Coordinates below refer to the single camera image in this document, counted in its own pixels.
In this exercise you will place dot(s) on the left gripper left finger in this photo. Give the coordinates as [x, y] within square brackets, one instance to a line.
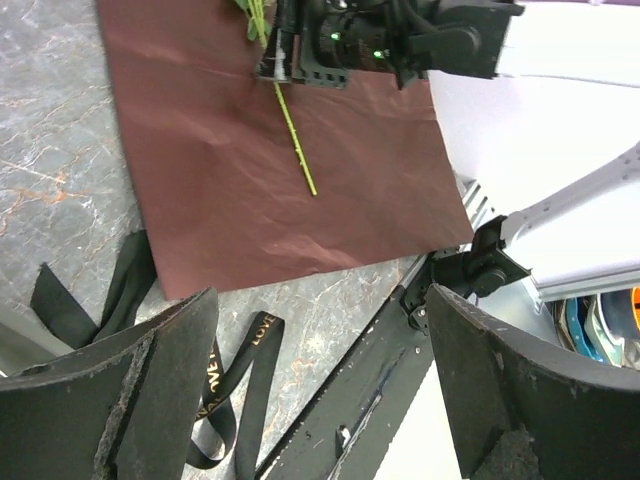
[121, 408]

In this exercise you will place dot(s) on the red wrapping paper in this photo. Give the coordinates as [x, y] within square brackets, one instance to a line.
[219, 185]

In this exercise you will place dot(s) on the black ribbon with gold text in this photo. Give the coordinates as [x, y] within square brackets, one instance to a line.
[233, 399]

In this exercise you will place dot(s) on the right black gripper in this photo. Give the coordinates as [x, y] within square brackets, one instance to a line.
[335, 39]

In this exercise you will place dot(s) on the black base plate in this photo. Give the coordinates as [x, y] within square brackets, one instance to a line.
[345, 430]

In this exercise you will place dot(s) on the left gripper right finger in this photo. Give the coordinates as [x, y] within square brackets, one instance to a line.
[522, 408]

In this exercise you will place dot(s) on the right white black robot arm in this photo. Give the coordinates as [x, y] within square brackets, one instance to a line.
[553, 144]

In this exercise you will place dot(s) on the dark green tray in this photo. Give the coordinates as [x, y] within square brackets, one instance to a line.
[24, 345]

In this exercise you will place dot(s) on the small pink peony stem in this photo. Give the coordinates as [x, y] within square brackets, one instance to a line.
[257, 30]

